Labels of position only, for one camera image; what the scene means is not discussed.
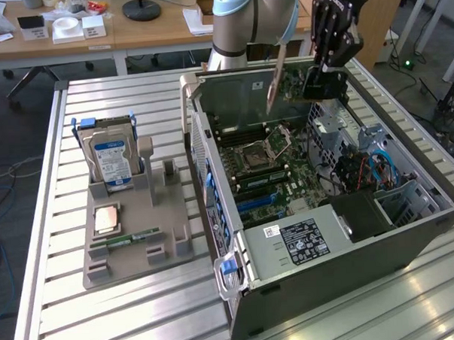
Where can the low-profile graphics card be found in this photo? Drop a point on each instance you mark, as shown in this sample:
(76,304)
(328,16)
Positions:
(321,87)

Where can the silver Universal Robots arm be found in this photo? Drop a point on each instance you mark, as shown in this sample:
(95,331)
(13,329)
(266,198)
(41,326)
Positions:
(250,22)

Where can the wooden cabinet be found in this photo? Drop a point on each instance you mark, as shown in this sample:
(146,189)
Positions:
(383,42)

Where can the white box red button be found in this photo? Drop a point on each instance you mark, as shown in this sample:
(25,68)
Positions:
(389,46)

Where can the device with green light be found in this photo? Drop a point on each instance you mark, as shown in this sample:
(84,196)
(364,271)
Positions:
(408,63)

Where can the silver drive cage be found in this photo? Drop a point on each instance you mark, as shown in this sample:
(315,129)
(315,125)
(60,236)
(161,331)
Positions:
(331,131)

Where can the black tripod stand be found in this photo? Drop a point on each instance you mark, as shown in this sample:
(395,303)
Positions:
(444,102)

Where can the brown cardboard box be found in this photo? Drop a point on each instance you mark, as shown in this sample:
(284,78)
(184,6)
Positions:
(204,1)

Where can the white paper stack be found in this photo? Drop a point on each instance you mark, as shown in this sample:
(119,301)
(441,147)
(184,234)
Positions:
(196,24)

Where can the metal socket cover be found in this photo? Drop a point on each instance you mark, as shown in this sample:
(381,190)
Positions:
(271,141)

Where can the black RAM slot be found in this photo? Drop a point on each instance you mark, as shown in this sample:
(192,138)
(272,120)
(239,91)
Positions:
(240,131)
(244,140)

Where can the green motherboard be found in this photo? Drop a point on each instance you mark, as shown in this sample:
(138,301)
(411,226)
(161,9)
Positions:
(299,174)

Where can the CPU socket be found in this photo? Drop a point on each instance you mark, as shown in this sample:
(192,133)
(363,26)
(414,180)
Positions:
(254,157)

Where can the wooden office desk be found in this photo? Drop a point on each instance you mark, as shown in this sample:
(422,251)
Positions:
(10,49)
(149,34)

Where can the silver disk bay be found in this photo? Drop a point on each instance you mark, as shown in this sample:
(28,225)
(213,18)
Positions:
(413,203)

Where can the black round lamp base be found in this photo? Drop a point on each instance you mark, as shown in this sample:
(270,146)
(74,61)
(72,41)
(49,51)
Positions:
(141,10)

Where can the small red object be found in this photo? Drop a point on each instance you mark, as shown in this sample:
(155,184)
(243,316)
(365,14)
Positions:
(96,7)

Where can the white labelled box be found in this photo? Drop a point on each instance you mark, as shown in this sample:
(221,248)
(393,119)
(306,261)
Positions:
(92,27)

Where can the grey power supply unit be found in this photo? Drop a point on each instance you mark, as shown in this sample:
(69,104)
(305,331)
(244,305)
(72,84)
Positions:
(260,251)

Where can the dark filled plastic bag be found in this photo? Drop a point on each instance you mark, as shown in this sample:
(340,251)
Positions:
(74,5)

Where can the silver hard disk blue label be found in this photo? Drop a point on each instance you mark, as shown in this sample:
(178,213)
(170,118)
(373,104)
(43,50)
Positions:
(111,160)

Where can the white flat box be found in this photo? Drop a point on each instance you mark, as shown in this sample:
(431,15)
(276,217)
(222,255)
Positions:
(68,37)

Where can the hard drive blue label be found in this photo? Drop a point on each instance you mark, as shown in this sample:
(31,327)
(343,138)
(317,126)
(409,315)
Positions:
(86,122)

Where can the open grey PC case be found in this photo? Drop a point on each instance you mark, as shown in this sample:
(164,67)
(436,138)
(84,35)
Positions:
(330,297)

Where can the blue release tab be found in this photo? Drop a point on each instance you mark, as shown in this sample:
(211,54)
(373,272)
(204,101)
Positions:
(227,269)

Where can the white tape roll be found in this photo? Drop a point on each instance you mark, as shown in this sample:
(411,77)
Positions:
(56,26)

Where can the grey parts rack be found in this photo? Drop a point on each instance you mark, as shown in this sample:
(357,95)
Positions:
(138,219)

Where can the crumpled white tissue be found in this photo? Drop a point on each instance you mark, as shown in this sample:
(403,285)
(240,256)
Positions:
(54,14)

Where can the beige tape roll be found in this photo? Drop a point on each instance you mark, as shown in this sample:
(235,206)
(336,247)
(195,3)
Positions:
(50,0)

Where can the grey cup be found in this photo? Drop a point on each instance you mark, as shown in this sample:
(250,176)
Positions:
(33,2)

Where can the green loose RAM stick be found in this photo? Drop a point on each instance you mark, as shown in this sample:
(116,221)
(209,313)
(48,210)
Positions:
(124,238)

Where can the CPU chip copper lid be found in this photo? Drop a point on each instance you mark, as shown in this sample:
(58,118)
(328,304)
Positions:
(106,220)

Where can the white box black top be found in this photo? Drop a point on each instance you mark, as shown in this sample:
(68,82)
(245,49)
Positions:
(30,22)

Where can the black wheeled chair base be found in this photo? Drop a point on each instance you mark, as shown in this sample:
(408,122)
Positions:
(27,82)

